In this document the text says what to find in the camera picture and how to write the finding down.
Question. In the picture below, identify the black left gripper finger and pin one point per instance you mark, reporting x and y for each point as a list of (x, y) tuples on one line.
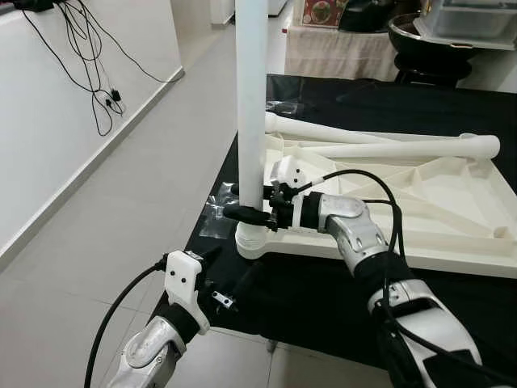
[(248, 283), (212, 255)]

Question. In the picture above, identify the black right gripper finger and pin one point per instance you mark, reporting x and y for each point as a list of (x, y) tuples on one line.
[(246, 215), (235, 191)]

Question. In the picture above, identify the white plastic table leg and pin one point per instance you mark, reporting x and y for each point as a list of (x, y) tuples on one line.
[(404, 148), (299, 125), (250, 97)]

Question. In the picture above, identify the black tablecloth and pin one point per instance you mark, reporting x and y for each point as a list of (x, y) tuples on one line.
[(323, 299)]

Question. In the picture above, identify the white plastic table top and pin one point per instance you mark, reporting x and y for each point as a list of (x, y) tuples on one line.
[(436, 202)]

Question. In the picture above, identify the beige cloth covered stand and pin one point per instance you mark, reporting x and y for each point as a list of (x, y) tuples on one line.
[(339, 56)]

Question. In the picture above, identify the orange lid storage box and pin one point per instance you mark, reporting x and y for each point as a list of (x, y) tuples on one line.
[(323, 14)]

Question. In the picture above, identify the black wok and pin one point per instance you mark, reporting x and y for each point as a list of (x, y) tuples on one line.
[(416, 52)]

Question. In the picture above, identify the black bag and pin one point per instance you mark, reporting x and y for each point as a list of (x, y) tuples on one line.
[(367, 16)]

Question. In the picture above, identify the clear plastic storage box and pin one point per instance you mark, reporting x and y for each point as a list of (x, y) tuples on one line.
[(468, 20)]

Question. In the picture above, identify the black power strip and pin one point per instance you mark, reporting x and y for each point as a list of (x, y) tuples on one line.
[(32, 5)]

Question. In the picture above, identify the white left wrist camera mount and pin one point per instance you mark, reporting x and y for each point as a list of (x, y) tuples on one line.
[(184, 279)]

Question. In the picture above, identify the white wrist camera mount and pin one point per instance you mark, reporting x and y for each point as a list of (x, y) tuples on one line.
[(287, 171), (184, 279)]

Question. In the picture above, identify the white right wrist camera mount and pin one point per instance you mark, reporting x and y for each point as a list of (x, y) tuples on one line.
[(287, 171)]

